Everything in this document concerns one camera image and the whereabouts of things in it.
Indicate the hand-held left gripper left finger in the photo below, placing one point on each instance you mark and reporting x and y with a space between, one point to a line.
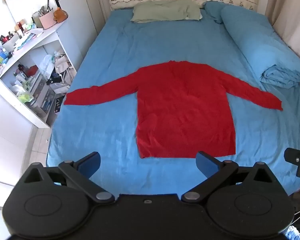
90 166

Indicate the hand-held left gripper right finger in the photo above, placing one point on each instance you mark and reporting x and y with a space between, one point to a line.
206 165

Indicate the red long-sleeved sweater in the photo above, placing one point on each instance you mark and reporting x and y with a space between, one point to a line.
185 110

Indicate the beige bag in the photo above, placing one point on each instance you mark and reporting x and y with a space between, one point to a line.
62 68

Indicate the red box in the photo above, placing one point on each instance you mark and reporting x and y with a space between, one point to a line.
32 70

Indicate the rolled blue duvet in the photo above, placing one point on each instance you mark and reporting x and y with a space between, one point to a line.
257 42

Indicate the bed with blue sheet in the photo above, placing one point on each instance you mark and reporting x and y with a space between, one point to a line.
170 40

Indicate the white shelf unit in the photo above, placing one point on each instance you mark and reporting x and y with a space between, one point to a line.
43 37

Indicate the pink container with utensils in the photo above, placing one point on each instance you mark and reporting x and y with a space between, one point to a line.
47 20

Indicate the beige curtain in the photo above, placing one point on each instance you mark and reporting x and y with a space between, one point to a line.
285 10

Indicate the blue pillow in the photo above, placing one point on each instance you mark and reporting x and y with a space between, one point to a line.
213 11

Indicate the brown teddy bear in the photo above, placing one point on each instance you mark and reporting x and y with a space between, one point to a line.
60 15

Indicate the green pillow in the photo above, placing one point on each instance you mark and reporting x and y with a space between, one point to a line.
167 11

